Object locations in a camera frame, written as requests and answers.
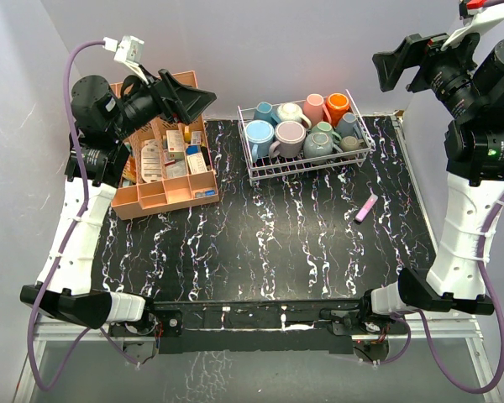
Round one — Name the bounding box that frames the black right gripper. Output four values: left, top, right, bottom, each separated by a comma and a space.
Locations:
373, 23, 486, 121

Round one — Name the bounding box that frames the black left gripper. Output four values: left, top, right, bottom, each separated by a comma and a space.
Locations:
108, 65, 214, 142

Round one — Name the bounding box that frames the white mug blue handle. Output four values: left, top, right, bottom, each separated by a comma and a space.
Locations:
254, 102, 280, 127

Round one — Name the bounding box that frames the light blue mug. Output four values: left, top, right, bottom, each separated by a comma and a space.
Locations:
245, 120, 275, 163

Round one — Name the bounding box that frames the orange mug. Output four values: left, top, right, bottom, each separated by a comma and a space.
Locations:
326, 93, 351, 127

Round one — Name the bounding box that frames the cream speckled mug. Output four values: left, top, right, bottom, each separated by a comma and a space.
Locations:
276, 102, 312, 129

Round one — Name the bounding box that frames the grey-blue printed mug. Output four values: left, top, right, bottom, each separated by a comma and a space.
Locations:
335, 112, 360, 139

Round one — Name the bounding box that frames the lavender wide mug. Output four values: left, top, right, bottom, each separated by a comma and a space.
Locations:
269, 121, 307, 159

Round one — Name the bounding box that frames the olive grey small cup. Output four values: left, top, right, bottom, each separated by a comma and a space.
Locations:
340, 136, 364, 153

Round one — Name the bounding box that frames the pink mug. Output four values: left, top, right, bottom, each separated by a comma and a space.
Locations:
302, 93, 332, 127

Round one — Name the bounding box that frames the teal green cup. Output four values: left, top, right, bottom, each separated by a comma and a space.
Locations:
311, 121, 342, 143

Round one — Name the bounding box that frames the dark grey-green mug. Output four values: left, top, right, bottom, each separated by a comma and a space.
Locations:
303, 132, 342, 159

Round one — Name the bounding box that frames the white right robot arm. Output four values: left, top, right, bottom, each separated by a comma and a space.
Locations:
357, 34, 504, 333

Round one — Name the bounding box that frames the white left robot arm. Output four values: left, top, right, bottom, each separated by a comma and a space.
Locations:
19, 69, 217, 335

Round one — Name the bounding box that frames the yellow small box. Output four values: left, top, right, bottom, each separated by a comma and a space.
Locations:
183, 126, 192, 144

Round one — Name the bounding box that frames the white red medicine box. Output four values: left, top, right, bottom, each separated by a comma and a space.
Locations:
165, 130, 185, 156

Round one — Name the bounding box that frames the blue round container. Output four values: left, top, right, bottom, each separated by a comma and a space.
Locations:
186, 145, 201, 155

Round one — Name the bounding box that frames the white blister pack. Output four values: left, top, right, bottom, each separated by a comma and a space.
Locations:
140, 139, 163, 183

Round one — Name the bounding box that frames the peach plastic file organizer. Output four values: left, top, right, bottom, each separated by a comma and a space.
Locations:
108, 71, 219, 221

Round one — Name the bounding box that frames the blue capped small bottle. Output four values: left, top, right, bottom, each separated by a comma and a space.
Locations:
195, 189, 217, 198

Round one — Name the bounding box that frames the orange medicine box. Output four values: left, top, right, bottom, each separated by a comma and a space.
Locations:
122, 156, 137, 184

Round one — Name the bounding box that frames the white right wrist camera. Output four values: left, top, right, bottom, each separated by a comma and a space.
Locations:
441, 1, 504, 51

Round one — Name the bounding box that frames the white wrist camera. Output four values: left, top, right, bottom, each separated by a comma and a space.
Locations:
441, 1, 504, 51
102, 35, 148, 83

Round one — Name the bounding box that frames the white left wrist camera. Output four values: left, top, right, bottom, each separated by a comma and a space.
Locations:
102, 35, 148, 83

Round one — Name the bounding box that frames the white wire dish rack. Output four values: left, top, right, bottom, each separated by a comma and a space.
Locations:
237, 89, 373, 185

